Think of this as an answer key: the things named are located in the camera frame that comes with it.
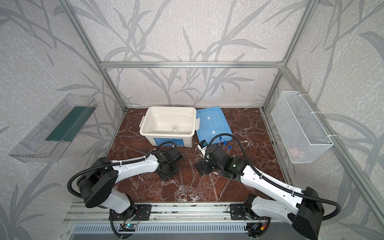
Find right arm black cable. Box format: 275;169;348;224
207;133;343;221

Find blue plastic bin lid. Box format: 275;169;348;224
197;107;232;143

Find white plastic storage bin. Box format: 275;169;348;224
139;107;200;148

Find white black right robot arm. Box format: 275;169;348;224
195;141;325;240

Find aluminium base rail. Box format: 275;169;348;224
61;201;316;225

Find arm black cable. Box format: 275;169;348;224
66;140;178;199
207;133;343;221

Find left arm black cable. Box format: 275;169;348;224
66;140;178;199

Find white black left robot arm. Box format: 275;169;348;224
67;147;183;220

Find white wire mesh basket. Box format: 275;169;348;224
271;91;334;164

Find small clear glass beaker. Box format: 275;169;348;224
172;125;179;134

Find clear acrylic wall shelf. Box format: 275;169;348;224
9;94;98;163

